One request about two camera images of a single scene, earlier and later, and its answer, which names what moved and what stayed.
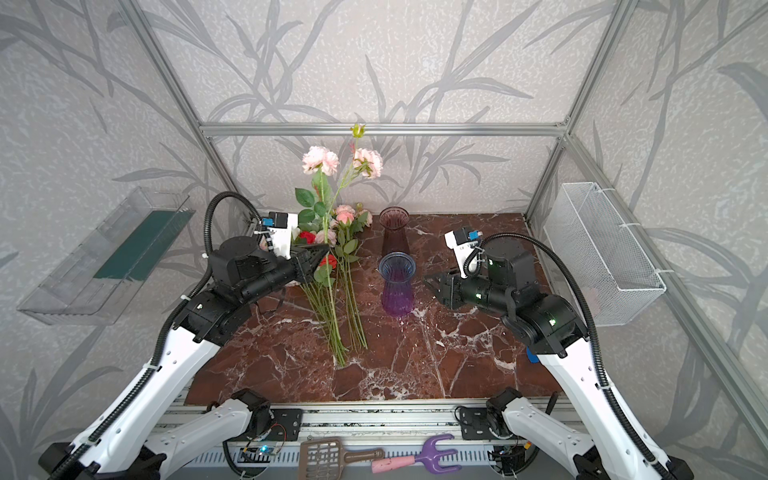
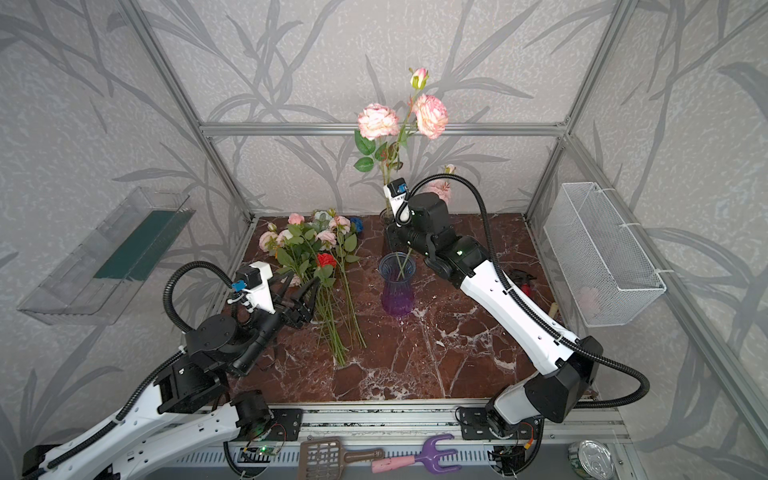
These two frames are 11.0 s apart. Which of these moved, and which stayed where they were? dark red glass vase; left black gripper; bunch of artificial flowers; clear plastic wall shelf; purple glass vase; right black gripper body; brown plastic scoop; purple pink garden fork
Moved: left black gripper; right black gripper body
Stayed: brown plastic scoop; purple pink garden fork; clear plastic wall shelf; dark red glass vase; bunch of artificial flowers; purple glass vase
